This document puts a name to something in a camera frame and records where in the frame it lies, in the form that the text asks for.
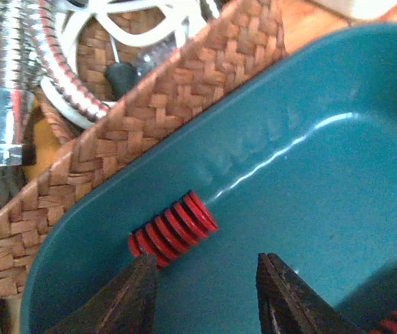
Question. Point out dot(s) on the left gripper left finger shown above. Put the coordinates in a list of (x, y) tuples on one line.
[(125, 305)]

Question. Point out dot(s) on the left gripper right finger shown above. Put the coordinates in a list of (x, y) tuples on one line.
[(286, 304)]

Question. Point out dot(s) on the wicker basket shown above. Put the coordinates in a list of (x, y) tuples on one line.
[(229, 51)]

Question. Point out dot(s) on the small red spring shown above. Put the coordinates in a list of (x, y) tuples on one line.
[(173, 232)]

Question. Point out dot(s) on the teal plastic tray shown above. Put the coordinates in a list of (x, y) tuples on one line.
[(301, 162)]

